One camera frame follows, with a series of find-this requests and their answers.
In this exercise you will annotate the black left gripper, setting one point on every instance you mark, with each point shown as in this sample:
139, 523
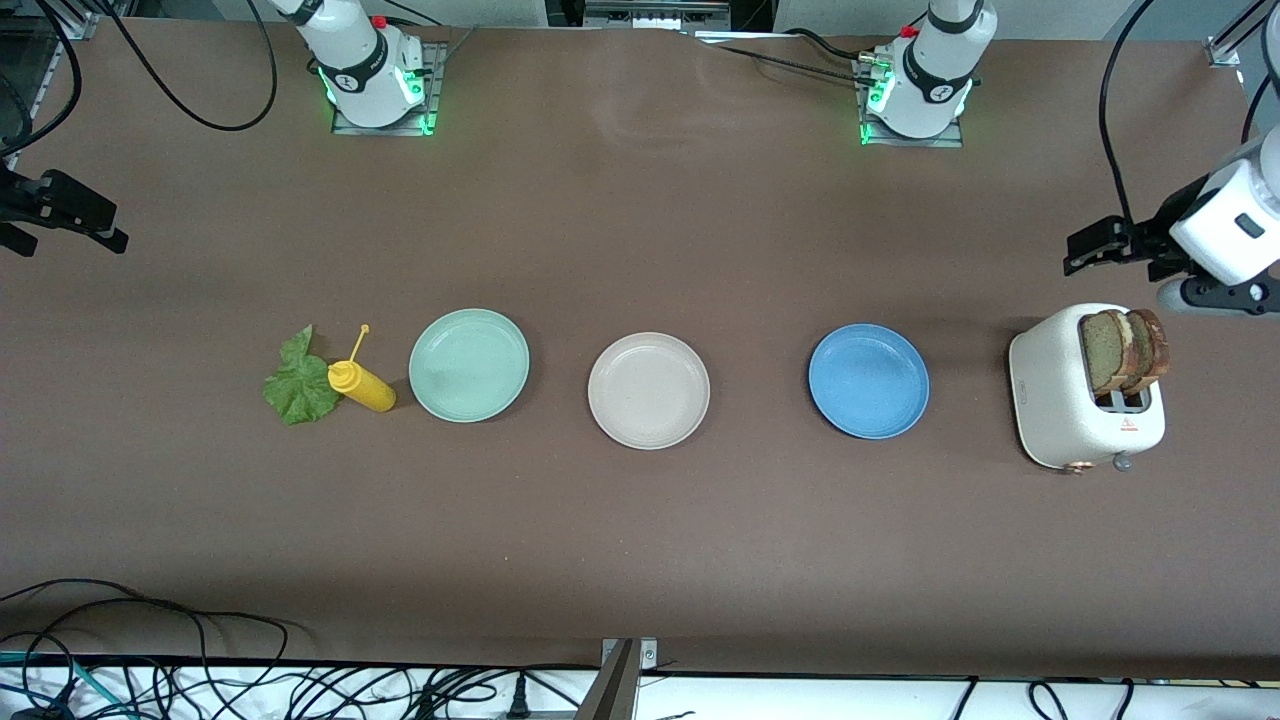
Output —
1143, 241

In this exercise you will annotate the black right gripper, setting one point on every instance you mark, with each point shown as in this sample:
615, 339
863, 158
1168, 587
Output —
22, 197

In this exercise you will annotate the light brown bread slice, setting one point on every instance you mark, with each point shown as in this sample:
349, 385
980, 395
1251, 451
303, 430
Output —
1103, 350

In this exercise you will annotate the dark crust bread slice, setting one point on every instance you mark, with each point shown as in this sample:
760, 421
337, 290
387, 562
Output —
1150, 345

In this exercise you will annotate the green lettuce leaf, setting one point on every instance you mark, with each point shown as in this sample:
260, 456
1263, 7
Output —
295, 390

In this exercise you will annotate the yellow squeeze bottle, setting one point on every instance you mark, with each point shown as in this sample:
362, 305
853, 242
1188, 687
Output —
368, 390

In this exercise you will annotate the blue plate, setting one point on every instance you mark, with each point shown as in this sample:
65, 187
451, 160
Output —
868, 382

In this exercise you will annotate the mint green plate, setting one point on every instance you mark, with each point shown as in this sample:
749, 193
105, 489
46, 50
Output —
470, 365

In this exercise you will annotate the beige plate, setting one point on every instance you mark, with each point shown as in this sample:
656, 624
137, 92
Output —
648, 390

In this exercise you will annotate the white toaster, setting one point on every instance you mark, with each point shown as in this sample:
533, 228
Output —
1050, 400

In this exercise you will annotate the black power strip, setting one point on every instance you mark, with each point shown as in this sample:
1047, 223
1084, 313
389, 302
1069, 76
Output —
650, 15

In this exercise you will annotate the black power plug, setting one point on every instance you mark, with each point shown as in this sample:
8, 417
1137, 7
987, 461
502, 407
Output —
519, 700

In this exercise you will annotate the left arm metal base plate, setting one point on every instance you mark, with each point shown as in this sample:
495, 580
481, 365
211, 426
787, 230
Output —
955, 141

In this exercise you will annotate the aluminium frame profile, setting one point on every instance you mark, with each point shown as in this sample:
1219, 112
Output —
78, 25
1225, 50

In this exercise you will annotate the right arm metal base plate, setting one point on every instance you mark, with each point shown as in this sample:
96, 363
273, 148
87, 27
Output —
437, 70

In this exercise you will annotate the metal camera stand post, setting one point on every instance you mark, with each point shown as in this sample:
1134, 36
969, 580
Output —
612, 690

